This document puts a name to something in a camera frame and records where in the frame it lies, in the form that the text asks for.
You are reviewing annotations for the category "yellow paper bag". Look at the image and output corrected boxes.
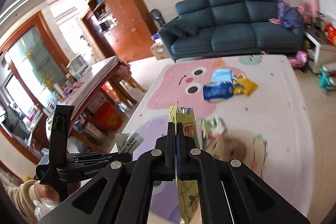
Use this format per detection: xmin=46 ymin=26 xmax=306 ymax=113
xmin=233 ymin=75 xmax=259 ymax=96

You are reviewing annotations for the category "green white snack wrapper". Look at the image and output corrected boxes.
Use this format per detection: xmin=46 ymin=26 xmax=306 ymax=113
xmin=201 ymin=116 xmax=226 ymax=139

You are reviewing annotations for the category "cartoon patterned tablecloth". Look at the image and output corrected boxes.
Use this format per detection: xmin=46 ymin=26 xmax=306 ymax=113
xmin=124 ymin=55 xmax=314 ymax=215

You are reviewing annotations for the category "orange wooden cabinet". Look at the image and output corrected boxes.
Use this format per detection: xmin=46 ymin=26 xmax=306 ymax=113
xmin=81 ymin=0 xmax=158 ymax=63

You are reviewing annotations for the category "dark teal sofa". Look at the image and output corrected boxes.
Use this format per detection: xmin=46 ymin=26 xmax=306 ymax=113
xmin=158 ymin=0 xmax=304 ymax=60

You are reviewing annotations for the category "white side cabinet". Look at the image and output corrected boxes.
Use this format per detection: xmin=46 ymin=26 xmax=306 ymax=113
xmin=305 ymin=28 xmax=335 ymax=74

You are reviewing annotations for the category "yellow ginger tea bag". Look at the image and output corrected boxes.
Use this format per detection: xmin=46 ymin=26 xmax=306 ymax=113
xmin=169 ymin=103 xmax=200 ymax=223

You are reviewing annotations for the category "purple backpack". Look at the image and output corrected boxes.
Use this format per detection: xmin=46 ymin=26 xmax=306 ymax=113
xmin=277 ymin=1 xmax=303 ymax=29

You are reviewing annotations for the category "red bag on floor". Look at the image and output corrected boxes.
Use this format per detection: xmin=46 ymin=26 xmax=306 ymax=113
xmin=92 ymin=102 xmax=122 ymax=131

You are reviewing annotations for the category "left hand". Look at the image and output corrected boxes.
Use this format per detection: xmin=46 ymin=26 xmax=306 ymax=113
xmin=34 ymin=181 xmax=60 ymax=202

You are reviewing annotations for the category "cardboard box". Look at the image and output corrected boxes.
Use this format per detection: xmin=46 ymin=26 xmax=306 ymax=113
xmin=150 ymin=42 xmax=170 ymax=60

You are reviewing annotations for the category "wooden dining table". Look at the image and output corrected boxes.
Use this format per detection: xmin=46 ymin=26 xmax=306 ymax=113
xmin=58 ymin=56 xmax=131 ymax=126

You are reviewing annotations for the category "blue foil snack bag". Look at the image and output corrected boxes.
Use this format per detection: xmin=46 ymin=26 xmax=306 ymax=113
xmin=203 ymin=82 xmax=234 ymax=102

